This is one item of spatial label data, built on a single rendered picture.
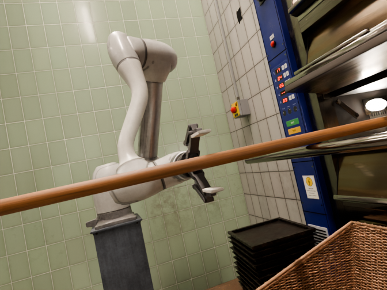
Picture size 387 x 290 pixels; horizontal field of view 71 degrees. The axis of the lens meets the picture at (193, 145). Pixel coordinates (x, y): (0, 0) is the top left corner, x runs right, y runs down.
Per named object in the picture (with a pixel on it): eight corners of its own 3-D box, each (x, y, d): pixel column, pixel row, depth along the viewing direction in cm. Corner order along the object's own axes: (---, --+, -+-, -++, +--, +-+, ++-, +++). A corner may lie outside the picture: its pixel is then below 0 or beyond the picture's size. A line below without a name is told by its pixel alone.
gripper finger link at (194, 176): (186, 166, 74) (186, 170, 75) (201, 194, 66) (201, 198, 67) (200, 163, 76) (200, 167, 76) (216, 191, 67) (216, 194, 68)
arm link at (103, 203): (90, 214, 127) (82, 168, 128) (125, 204, 139) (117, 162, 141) (104, 214, 115) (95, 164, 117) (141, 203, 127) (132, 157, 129)
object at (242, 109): (243, 117, 174) (240, 102, 175) (251, 114, 164) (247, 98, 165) (233, 119, 172) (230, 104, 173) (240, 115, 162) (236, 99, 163)
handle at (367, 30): (294, 86, 107) (298, 86, 107) (368, 46, 75) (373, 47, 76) (293, 71, 107) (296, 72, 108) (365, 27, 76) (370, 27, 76)
